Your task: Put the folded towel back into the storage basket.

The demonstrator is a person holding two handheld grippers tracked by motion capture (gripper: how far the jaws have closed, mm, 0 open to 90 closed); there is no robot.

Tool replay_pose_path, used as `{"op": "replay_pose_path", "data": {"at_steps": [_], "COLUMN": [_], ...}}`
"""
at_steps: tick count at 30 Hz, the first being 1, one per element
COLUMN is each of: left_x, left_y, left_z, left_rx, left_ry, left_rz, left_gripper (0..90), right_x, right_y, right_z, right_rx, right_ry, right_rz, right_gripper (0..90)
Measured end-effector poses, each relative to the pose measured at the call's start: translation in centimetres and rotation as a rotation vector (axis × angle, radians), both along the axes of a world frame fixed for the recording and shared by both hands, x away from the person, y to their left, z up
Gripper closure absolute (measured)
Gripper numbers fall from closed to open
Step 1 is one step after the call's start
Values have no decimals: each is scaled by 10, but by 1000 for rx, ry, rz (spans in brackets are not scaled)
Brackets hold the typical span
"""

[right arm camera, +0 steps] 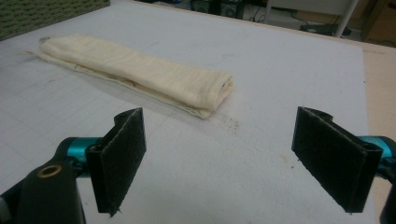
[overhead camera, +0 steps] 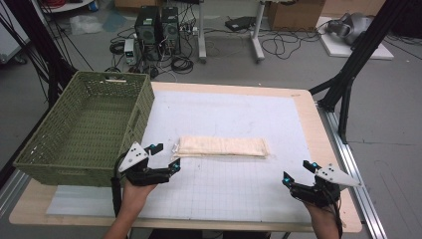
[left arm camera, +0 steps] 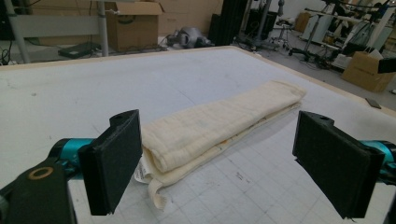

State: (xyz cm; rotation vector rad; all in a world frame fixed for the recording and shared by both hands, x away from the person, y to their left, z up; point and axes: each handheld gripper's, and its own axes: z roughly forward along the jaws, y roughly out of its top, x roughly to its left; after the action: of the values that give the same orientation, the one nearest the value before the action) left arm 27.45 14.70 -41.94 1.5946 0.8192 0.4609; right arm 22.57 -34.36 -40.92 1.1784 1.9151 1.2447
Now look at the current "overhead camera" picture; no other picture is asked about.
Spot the loose black floor cable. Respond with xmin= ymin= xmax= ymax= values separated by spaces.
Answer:
xmin=261 ymin=27 xmax=322 ymax=61

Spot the grey machine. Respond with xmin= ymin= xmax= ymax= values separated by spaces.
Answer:
xmin=325 ymin=12 xmax=375 ymax=47

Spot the white floor board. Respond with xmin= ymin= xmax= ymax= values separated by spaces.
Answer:
xmin=316 ymin=16 xmax=395 ymax=61

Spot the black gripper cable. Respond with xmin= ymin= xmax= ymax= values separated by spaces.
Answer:
xmin=329 ymin=190 xmax=344 ymax=239
xmin=110 ymin=152 xmax=129 ymax=218

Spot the brown cardboard box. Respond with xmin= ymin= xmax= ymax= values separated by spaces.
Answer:
xmin=266 ymin=0 xmax=326 ymax=32

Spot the clear plastic bag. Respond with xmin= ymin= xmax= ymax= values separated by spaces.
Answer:
xmin=69 ymin=14 xmax=105 ymax=36

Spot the person's left hand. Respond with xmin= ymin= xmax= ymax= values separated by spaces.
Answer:
xmin=119 ymin=178 xmax=158 ymax=214

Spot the green woven plastic basket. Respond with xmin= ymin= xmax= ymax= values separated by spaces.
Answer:
xmin=13 ymin=70 xmax=156 ymax=188

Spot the black metal stand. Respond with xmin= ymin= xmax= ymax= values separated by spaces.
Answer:
xmin=0 ymin=0 xmax=80 ymax=109
xmin=308 ymin=0 xmax=413 ymax=145

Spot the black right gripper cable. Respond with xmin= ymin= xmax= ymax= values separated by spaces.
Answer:
xmin=329 ymin=190 xmax=344 ymax=239

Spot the white grid mat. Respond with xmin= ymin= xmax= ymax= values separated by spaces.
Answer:
xmin=46 ymin=90 xmax=315 ymax=224

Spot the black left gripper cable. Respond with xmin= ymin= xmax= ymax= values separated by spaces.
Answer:
xmin=110 ymin=152 xmax=129 ymax=218

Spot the white desk leg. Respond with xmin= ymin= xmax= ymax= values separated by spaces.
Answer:
xmin=251 ymin=0 xmax=266 ymax=64
xmin=197 ymin=0 xmax=208 ymax=65

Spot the small white power supply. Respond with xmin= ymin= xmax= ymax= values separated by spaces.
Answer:
xmin=123 ymin=38 xmax=138 ymax=66

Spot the person's right hand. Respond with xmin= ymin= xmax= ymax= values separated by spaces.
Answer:
xmin=303 ymin=200 xmax=342 ymax=227

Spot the flat black device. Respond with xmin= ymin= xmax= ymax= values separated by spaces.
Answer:
xmin=224 ymin=16 xmax=257 ymax=33

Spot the coiled black cable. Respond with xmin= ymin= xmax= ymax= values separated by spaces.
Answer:
xmin=170 ymin=55 xmax=195 ymax=75

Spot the cream towel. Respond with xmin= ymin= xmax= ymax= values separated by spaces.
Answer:
xmin=171 ymin=134 xmax=271 ymax=159

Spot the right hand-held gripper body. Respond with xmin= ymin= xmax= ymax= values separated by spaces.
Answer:
xmin=290 ymin=163 xmax=363 ymax=208

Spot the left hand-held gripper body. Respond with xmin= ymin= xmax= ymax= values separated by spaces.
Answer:
xmin=117 ymin=141 xmax=172 ymax=187

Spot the black computer tower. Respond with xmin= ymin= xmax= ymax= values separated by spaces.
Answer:
xmin=134 ymin=5 xmax=163 ymax=62
xmin=160 ymin=6 xmax=182 ymax=56

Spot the aluminium rail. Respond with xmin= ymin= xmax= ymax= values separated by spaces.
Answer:
xmin=0 ymin=168 xmax=32 ymax=218
xmin=317 ymin=102 xmax=388 ymax=239

